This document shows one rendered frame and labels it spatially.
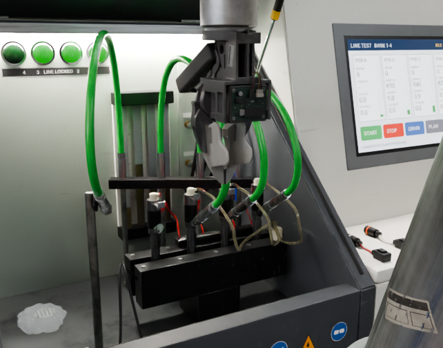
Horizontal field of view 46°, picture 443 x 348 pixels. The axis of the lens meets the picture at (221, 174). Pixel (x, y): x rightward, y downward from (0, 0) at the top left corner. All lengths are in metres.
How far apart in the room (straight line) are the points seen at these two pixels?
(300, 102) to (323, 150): 0.12
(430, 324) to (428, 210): 0.07
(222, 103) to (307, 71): 0.59
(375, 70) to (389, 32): 0.11
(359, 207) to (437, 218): 0.97
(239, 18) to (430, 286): 0.43
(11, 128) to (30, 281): 0.36
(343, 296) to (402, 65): 0.66
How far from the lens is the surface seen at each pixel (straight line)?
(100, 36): 0.95
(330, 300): 1.00
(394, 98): 1.39
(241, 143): 0.73
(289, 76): 1.20
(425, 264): 0.35
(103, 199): 0.90
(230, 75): 0.67
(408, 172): 1.41
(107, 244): 1.34
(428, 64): 1.50
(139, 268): 1.03
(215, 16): 0.68
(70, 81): 1.24
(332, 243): 1.07
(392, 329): 0.39
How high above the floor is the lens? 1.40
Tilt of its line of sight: 14 degrees down
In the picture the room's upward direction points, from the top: straight up
